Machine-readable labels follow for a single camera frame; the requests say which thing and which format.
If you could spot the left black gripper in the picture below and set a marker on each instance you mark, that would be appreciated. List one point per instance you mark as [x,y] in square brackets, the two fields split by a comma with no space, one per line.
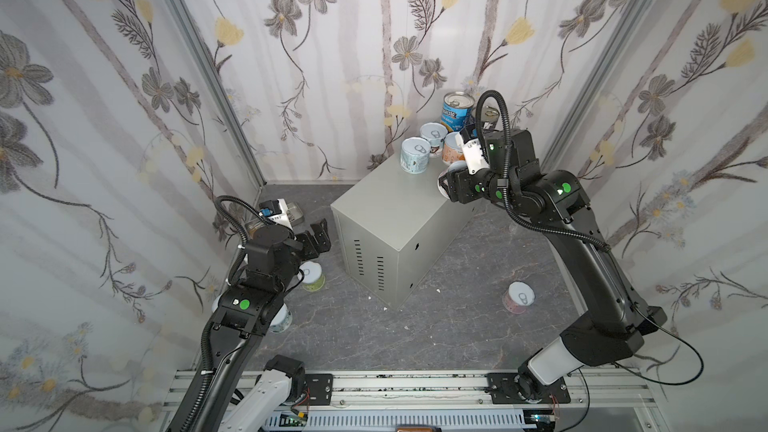
[310,239]

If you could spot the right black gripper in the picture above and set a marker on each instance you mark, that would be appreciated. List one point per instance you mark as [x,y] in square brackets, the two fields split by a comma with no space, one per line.
[459,187]

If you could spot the green can white lid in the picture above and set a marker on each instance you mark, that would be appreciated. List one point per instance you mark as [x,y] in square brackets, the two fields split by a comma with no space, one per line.
[314,278]

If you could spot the orange can white lid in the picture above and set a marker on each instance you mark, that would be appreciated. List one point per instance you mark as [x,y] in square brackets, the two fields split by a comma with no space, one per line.
[452,149]

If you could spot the light teal can white lid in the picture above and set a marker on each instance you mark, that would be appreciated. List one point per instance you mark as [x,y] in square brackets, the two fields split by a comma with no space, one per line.
[415,155]

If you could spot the dark navy food can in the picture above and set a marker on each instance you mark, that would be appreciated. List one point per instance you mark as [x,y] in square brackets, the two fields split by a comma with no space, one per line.
[489,117]

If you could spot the blue soup can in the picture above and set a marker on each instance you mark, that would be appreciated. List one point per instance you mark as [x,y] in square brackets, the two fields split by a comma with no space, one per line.
[457,106]

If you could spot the pale pink can white lid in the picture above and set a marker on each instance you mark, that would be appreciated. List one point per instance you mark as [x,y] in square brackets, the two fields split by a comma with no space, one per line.
[518,298]

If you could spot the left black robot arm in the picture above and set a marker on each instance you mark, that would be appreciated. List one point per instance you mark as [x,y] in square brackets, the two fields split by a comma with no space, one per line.
[268,257]

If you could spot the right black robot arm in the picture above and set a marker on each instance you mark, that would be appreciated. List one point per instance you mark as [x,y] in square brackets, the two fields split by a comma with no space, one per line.
[502,168]

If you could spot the metal tray with contents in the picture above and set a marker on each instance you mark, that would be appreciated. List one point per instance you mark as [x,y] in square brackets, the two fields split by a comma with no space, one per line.
[295,214]

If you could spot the teal grey can white lid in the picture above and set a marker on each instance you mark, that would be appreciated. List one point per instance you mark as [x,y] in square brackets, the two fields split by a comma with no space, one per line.
[282,320]

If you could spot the grey metal cabinet box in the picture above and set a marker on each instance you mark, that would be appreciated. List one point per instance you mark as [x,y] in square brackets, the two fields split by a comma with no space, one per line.
[393,226]

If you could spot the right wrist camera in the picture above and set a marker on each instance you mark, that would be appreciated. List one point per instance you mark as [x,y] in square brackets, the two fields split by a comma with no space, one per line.
[472,151]

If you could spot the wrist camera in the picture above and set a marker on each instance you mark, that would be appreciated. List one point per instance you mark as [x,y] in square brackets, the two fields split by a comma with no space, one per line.
[472,151]
[276,210]

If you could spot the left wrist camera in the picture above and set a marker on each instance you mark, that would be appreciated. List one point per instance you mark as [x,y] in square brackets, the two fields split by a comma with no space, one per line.
[276,210]

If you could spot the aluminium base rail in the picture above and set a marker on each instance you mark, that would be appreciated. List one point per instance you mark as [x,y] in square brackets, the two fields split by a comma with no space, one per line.
[598,399]

